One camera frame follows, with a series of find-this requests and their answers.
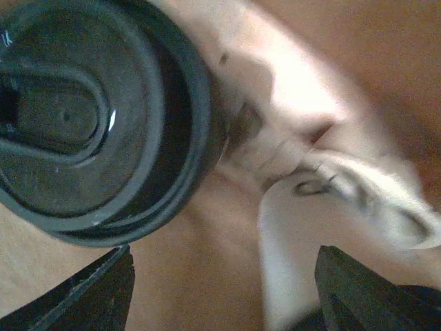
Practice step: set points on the large brown paper bag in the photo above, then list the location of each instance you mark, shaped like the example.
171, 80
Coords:
202, 270

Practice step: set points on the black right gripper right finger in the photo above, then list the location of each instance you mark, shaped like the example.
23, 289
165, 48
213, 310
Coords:
353, 297

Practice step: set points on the brown pulp cup carrier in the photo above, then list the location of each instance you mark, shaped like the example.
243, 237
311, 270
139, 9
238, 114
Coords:
292, 226

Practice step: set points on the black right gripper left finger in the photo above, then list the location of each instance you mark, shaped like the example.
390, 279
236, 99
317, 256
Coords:
97, 297

